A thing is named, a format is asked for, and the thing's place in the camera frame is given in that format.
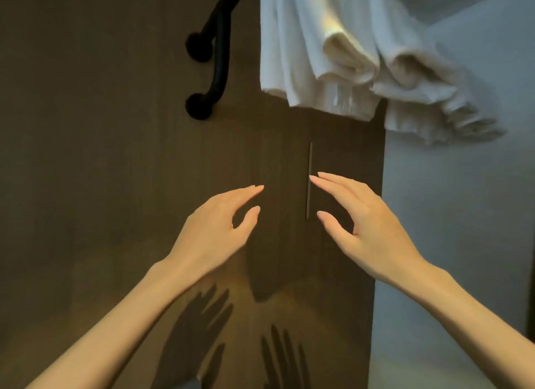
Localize person's left forearm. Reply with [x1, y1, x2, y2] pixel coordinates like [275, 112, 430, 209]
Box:
[25, 257, 201, 389]

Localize black towel rail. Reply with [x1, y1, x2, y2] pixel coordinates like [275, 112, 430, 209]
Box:
[185, 0, 251, 121]

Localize wooden back panel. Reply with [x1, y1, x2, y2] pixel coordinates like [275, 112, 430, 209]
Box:
[0, 0, 388, 389]

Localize person's left hand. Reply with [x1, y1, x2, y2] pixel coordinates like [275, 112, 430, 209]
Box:
[166, 184, 265, 279]

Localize person's right hand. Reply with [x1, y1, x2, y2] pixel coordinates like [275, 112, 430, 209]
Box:
[308, 172, 444, 295]

